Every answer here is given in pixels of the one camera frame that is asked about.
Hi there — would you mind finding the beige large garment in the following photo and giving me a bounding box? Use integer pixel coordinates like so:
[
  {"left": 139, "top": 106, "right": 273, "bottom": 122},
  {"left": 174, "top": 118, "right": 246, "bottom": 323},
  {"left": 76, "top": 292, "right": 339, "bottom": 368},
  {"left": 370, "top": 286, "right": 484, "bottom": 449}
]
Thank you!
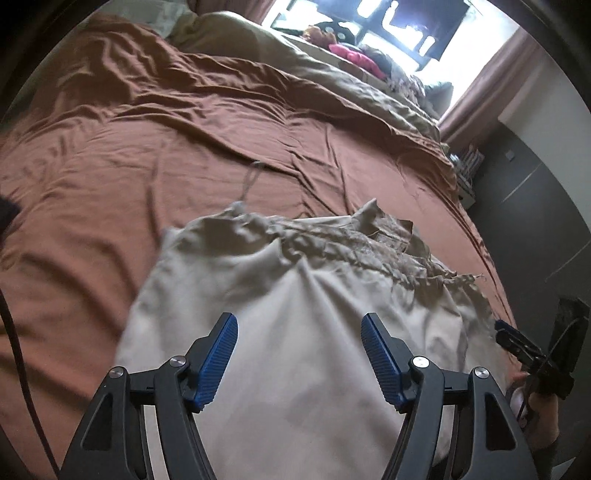
[{"left": 115, "top": 160, "right": 514, "bottom": 479}]

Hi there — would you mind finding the pink clothing item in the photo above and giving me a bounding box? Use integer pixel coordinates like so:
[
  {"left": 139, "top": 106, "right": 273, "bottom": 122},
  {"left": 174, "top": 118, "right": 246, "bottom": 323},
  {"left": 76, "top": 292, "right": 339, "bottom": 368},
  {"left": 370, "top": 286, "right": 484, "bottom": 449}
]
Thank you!
[{"left": 329, "top": 43, "right": 387, "bottom": 81}]

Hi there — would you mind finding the person's right hand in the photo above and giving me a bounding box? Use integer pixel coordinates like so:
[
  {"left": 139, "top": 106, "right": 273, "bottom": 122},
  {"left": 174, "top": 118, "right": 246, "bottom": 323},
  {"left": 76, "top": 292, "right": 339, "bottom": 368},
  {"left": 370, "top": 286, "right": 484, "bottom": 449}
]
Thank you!
[{"left": 507, "top": 372, "right": 560, "bottom": 453}]

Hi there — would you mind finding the rust brown bed sheet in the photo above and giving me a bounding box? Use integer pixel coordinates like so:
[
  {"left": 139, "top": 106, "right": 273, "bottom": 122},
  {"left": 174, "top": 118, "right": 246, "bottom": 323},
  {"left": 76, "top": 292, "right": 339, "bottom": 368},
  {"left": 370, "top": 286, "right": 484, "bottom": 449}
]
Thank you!
[{"left": 0, "top": 11, "right": 518, "bottom": 480}]

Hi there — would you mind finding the brown curtain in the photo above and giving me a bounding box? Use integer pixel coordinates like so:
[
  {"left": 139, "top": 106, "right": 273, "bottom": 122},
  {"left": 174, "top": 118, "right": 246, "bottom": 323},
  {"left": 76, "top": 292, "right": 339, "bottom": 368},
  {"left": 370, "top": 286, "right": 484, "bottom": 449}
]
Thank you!
[{"left": 439, "top": 28, "right": 545, "bottom": 152}]

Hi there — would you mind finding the olive green duvet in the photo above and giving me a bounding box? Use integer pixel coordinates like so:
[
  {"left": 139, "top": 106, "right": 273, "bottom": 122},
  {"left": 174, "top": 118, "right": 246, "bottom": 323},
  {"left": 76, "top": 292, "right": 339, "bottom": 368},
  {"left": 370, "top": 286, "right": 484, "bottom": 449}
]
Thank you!
[{"left": 168, "top": 11, "right": 446, "bottom": 155}]

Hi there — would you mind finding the black cable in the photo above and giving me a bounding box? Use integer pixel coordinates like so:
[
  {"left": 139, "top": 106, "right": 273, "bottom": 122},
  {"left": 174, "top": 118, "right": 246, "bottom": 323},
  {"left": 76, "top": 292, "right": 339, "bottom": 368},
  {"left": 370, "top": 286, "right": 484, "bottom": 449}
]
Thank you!
[{"left": 0, "top": 285, "right": 61, "bottom": 478}]

